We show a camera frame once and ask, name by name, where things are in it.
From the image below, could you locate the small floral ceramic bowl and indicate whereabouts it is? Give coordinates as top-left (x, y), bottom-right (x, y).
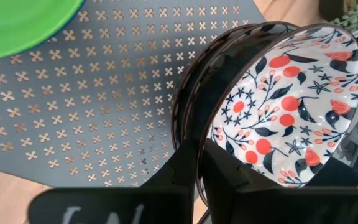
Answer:
top-left (178, 22), bottom-right (293, 151)
top-left (183, 23), bottom-right (358, 208)

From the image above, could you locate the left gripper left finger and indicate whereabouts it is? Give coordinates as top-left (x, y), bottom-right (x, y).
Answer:
top-left (28, 140), bottom-right (199, 224)

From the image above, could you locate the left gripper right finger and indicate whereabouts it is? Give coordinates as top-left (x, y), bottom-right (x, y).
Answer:
top-left (200, 138), bottom-right (358, 224)

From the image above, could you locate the green plastic bowl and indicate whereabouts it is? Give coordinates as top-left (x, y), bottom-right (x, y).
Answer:
top-left (0, 0), bottom-right (86, 62)

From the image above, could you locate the grey perforated metal shelf riser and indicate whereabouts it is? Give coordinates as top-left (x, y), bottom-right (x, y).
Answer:
top-left (0, 0), bottom-right (267, 189)

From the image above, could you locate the large floral ceramic bowl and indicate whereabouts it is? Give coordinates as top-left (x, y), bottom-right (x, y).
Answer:
top-left (170, 20), bottom-right (300, 153)

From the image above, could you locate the small potted green plant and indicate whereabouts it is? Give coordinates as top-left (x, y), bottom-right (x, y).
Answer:
top-left (318, 0), bottom-right (358, 34)

